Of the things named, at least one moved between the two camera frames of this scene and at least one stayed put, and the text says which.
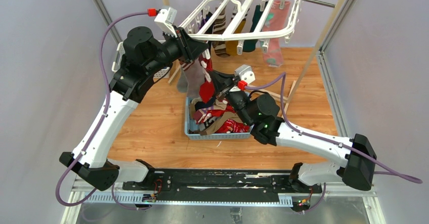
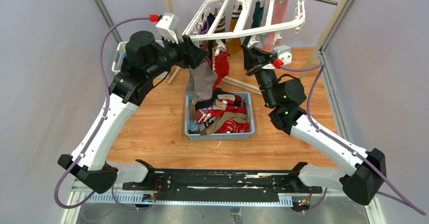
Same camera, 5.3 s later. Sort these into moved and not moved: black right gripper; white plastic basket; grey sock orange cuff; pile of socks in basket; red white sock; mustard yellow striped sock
Moved: black right gripper; red white sock; mustard yellow striped sock
Not moved: white plastic basket; grey sock orange cuff; pile of socks in basket
